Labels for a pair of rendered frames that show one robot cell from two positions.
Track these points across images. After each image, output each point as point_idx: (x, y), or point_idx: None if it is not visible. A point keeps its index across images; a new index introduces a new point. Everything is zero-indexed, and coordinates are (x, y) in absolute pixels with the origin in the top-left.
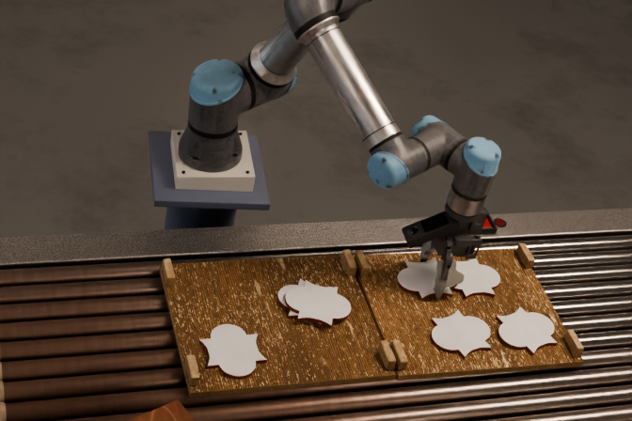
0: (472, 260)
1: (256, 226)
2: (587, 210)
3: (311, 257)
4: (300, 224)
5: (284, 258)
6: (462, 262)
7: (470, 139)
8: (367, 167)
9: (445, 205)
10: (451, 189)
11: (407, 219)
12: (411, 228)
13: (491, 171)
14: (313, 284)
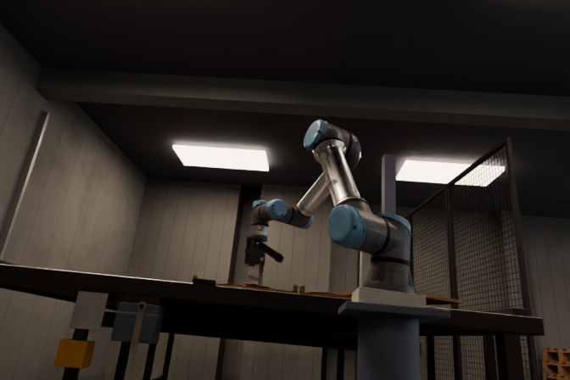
0: (228, 283)
1: (351, 298)
2: (111, 275)
3: (321, 293)
4: (322, 296)
5: (337, 295)
6: (235, 284)
7: (266, 201)
8: (312, 221)
9: (266, 239)
10: (268, 227)
11: (249, 288)
12: (281, 254)
13: (258, 212)
14: (324, 292)
